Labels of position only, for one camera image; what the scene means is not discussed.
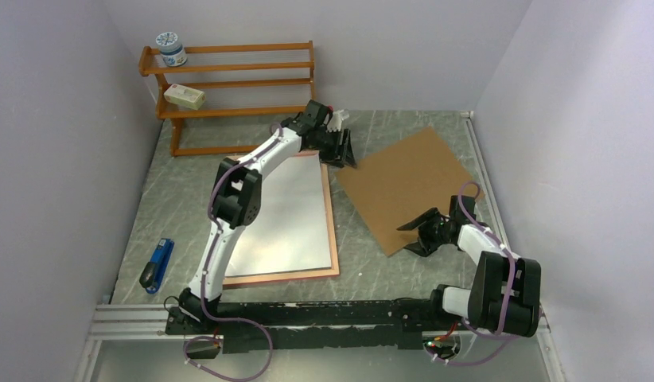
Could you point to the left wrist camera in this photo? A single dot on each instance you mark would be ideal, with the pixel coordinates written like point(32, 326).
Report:
point(336, 122)

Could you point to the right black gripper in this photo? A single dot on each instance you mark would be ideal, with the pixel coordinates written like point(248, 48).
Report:
point(425, 247)

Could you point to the small white carton box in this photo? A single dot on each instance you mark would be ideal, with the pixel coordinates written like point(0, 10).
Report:
point(184, 96)

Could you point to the aluminium rail frame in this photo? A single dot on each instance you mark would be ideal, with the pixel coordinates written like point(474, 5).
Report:
point(477, 352)

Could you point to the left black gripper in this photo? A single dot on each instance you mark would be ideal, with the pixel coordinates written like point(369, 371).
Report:
point(343, 155)

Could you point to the brown cardboard backing board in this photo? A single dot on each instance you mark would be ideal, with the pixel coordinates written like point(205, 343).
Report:
point(393, 186)

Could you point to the wooden three-tier shelf rack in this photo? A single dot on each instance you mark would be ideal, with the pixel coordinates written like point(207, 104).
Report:
point(238, 81)

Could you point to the blue seascape photo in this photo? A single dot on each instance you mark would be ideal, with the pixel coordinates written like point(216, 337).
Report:
point(290, 221)

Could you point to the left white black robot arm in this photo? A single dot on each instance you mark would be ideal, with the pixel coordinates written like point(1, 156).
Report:
point(236, 198)

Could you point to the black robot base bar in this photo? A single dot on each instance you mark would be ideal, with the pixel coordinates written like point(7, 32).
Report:
point(402, 323)

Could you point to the white blue-lidded jar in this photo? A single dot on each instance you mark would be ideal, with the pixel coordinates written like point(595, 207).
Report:
point(171, 49)

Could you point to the blue black stapler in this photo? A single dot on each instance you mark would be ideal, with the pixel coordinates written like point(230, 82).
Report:
point(154, 271)

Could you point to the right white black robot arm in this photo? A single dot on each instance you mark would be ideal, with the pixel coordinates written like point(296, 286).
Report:
point(504, 296)

